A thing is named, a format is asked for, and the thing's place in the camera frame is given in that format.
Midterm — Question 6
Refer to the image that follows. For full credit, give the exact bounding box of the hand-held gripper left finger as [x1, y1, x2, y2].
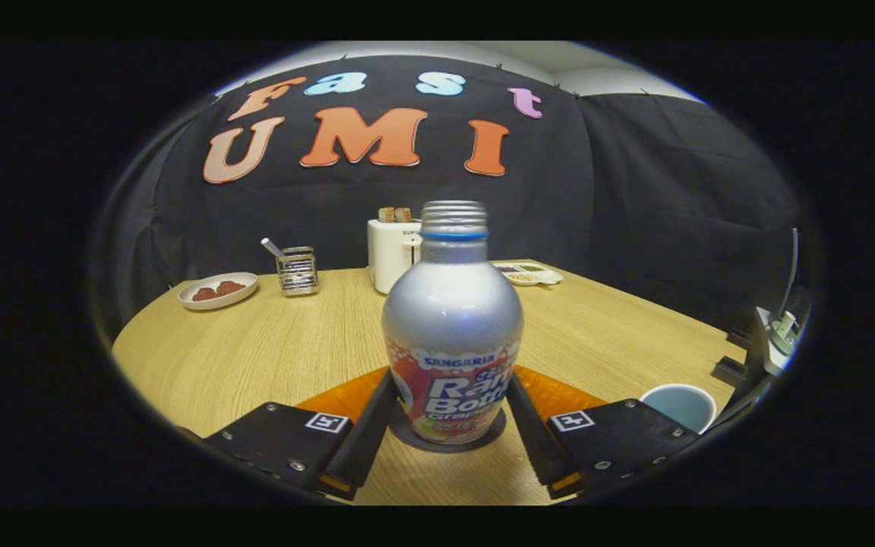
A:
[204, 366, 400, 502]

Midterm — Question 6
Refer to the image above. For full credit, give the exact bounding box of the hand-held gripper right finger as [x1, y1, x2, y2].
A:
[506, 365, 700, 501]

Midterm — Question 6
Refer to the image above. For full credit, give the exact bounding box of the brown round coaster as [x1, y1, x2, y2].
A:
[388, 406, 507, 454]

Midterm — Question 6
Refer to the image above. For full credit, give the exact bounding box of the silver juice bottle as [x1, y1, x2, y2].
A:
[381, 201, 525, 445]

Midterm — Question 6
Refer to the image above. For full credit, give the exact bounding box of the white cup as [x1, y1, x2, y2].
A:
[639, 383, 718, 435]

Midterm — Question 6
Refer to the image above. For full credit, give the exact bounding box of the wooden table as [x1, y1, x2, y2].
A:
[111, 261, 750, 506]

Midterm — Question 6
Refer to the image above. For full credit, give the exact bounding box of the white divided tray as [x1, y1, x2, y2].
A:
[492, 261, 564, 286]

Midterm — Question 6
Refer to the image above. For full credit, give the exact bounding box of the white toaster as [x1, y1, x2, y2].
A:
[367, 218, 423, 295]

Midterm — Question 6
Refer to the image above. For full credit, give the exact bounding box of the white plate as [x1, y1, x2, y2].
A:
[178, 272, 259, 311]

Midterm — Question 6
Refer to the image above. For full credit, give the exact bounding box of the black backdrop cloth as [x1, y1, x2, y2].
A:
[92, 55, 803, 350]

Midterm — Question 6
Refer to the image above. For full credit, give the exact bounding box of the metal wire holder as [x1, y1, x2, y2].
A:
[276, 246, 320, 297]

